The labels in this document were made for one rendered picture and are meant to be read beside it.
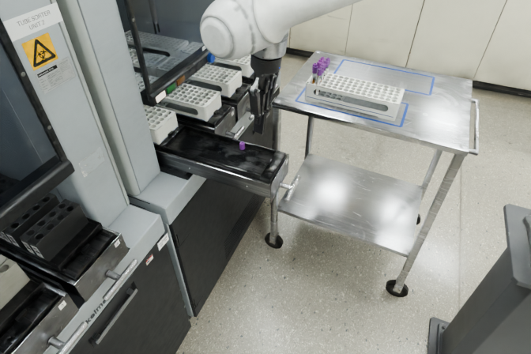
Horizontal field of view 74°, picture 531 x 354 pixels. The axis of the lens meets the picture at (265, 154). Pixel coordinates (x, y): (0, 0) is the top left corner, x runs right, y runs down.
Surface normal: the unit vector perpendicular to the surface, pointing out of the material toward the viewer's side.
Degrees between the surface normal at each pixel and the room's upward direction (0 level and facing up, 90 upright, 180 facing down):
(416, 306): 0
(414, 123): 0
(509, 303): 90
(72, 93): 90
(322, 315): 0
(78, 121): 90
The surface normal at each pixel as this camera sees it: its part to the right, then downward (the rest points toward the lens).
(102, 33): 0.92, 0.25
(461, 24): -0.39, 0.60
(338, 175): 0.00, -0.76
